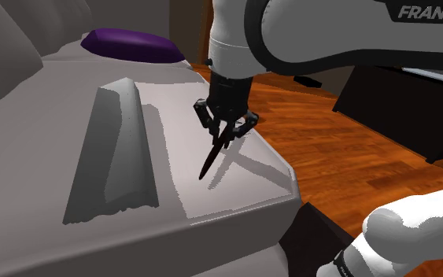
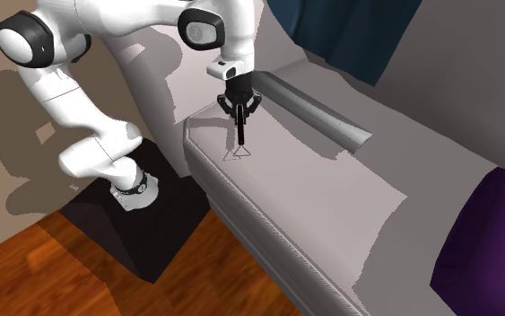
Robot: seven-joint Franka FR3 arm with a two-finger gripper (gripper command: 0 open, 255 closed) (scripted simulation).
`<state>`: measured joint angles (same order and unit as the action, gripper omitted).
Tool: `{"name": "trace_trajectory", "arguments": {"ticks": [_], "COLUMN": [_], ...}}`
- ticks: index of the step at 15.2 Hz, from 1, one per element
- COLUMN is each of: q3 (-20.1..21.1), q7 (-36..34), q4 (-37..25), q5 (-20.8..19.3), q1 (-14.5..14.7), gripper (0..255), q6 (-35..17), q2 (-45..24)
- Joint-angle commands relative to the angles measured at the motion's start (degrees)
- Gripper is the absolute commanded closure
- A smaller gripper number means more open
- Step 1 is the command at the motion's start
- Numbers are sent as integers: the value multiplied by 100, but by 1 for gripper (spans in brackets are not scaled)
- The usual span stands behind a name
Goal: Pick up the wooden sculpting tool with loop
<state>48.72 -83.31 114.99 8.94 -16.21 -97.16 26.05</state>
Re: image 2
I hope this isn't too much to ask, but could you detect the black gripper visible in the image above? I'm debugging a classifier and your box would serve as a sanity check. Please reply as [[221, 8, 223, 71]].
[[216, 70, 263, 127]]

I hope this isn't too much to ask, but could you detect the black tool with wire triangle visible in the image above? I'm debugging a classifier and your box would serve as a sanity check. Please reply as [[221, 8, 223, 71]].
[[232, 103, 252, 158]]

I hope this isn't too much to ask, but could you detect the grey sofa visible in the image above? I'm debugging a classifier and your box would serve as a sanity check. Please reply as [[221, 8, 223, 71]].
[[103, 0, 505, 316]]

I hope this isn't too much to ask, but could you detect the dark blue cushion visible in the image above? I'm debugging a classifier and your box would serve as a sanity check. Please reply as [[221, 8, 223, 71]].
[[266, 0, 424, 88]]

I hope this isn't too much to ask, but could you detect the black robot stand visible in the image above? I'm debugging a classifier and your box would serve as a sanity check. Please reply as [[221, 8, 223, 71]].
[[57, 136, 212, 285]]

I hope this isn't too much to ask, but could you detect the purple cushion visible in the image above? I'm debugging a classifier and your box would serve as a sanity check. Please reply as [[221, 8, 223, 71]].
[[429, 166, 505, 316]]

